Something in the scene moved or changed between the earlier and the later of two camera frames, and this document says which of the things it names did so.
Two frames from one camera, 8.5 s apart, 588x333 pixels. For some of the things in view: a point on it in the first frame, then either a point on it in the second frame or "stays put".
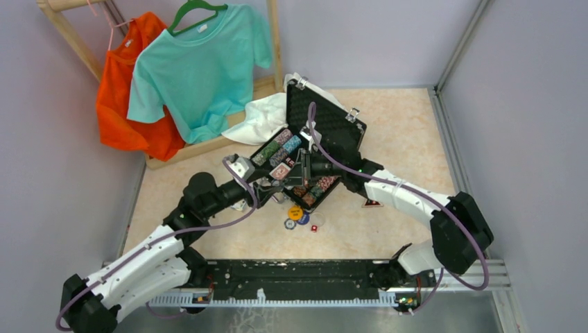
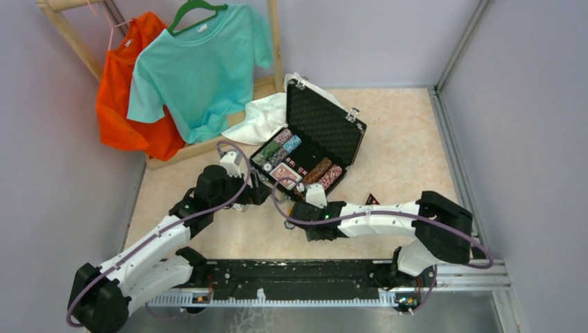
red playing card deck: x=281 y=171 stays put
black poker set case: x=320 y=136 stays put
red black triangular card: x=370 y=203 stays put
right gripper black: x=312 y=154 → x=312 y=235
